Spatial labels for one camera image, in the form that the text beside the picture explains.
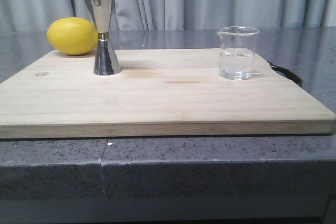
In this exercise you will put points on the clear glass beaker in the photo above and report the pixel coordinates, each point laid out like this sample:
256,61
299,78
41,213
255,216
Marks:
237,52

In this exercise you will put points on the steel hourglass jigger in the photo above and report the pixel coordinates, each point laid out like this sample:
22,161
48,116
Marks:
106,62

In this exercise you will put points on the wooden cutting board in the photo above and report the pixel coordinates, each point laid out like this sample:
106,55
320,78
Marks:
158,92

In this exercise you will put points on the yellow lemon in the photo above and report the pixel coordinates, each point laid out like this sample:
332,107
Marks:
72,35

